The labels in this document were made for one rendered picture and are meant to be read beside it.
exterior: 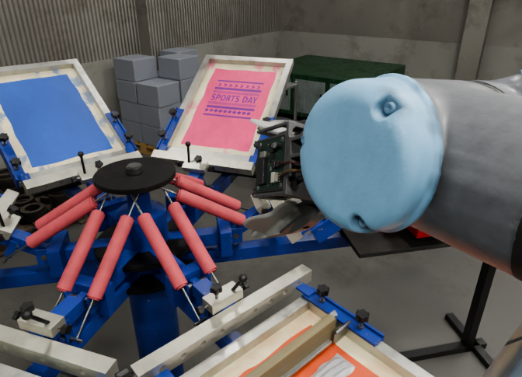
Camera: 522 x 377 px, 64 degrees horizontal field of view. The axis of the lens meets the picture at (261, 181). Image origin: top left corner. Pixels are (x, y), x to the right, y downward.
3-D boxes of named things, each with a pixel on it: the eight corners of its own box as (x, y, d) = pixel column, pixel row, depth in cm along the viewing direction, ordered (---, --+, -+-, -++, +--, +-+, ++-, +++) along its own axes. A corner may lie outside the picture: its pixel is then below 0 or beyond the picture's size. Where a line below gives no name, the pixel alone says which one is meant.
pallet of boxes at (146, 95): (184, 126, 636) (178, 47, 586) (222, 134, 597) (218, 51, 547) (124, 148, 552) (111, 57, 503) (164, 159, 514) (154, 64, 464)
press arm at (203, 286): (236, 314, 139) (236, 301, 136) (222, 322, 135) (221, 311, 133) (206, 287, 150) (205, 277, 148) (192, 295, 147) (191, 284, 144)
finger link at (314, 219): (269, 210, 49) (314, 162, 44) (281, 211, 50) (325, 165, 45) (281, 244, 47) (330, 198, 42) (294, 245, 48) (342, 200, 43)
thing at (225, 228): (279, 261, 174) (280, 237, 169) (93, 365, 127) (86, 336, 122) (176, 194, 229) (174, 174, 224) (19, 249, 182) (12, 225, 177)
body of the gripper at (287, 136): (253, 128, 44) (338, 100, 34) (312, 144, 49) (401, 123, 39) (248, 201, 43) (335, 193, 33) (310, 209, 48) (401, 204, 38)
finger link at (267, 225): (220, 231, 50) (261, 183, 44) (260, 234, 53) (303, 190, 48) (226, 254, 48) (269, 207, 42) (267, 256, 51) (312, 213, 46)
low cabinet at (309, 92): (400, 107, 726) (406, 64, 694) (361, 134, 599) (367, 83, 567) (305, 92, 822) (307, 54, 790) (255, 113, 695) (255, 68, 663)
